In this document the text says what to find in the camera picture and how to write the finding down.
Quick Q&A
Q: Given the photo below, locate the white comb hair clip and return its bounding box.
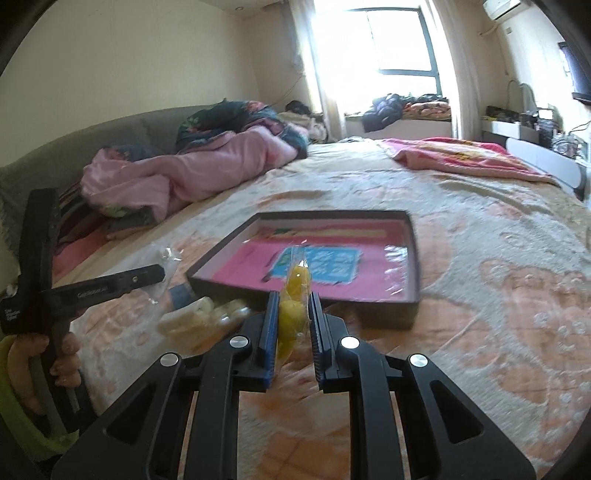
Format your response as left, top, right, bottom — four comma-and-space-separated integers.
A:
157, 297, 214, 347

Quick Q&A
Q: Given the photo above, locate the clear pearl hair claw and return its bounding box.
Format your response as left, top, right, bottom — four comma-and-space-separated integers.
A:
211, 299, 252, 330

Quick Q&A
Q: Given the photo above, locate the yellow item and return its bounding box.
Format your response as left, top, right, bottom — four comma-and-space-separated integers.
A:
276, 246, 311, 369

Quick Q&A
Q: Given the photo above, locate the person's left hand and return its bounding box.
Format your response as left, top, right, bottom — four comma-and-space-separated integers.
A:
7, 332, 81, 415

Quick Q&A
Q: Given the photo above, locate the clear plastic bag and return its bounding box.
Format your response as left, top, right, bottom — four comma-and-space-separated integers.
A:
139, 244, 182, 304

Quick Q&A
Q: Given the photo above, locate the grey upholstered headboard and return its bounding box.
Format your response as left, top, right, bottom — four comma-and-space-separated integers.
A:
1, 105, 203, 257

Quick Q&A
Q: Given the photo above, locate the pink quilt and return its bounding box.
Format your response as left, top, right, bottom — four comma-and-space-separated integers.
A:
80, 125, 305, 222

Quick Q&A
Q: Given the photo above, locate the beige patterned bedspread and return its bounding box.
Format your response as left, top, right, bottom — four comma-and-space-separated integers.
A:
59, 141, 590, 479

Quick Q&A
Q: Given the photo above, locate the dark shallow cardboard tray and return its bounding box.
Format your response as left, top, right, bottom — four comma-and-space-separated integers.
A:
185, 210, 421, 330

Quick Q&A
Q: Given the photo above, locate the dark floral blanket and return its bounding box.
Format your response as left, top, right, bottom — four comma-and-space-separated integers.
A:
175, 100, 308, 159

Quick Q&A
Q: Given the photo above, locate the red pink blanket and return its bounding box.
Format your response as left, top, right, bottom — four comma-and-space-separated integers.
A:
379, 137, 559, 186

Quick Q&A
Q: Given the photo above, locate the white desk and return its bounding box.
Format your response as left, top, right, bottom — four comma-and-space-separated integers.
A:
481, 118, 587, 196

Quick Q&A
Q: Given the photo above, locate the colourful folded blanket on sill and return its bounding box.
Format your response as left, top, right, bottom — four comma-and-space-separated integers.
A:
403, 94, 452, 121

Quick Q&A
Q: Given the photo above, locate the dark jacket on sill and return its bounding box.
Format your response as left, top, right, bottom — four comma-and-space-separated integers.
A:
362, 94, 416, 133

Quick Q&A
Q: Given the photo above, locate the window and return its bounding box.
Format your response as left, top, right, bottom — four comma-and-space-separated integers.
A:
311, 1, 442, 116

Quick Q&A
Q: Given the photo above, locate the air conditioner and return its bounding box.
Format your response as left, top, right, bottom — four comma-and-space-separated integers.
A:
483, 0, 522, 21

